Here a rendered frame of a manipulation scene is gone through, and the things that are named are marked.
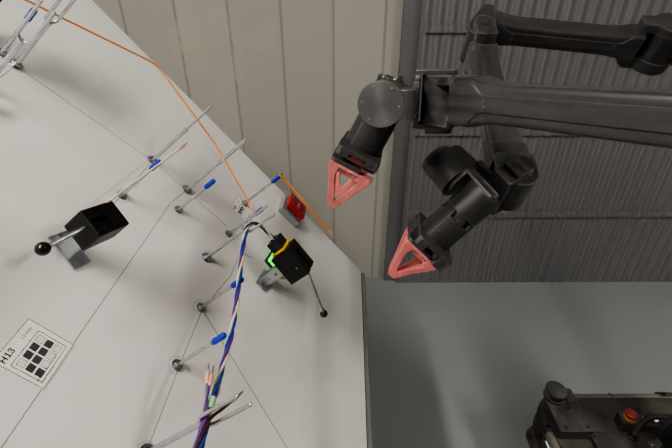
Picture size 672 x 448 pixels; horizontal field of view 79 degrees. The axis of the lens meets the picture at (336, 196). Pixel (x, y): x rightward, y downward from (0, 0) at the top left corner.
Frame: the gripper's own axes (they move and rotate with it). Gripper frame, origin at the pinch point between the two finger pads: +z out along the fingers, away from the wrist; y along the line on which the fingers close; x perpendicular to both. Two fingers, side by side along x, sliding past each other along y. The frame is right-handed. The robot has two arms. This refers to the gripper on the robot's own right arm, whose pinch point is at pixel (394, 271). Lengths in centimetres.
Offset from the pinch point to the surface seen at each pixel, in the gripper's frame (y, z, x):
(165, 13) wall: -111, 29, -109
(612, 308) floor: -147, -6, 148
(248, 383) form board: 18.3, 19.5, -8.3
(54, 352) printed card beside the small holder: 33.4, 16.0, -28.3
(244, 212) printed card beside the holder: -10.1, 16.1, -25.4
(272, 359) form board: 11.6, 19.8, -6.4
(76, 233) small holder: 27.7, 8.5, -35.0
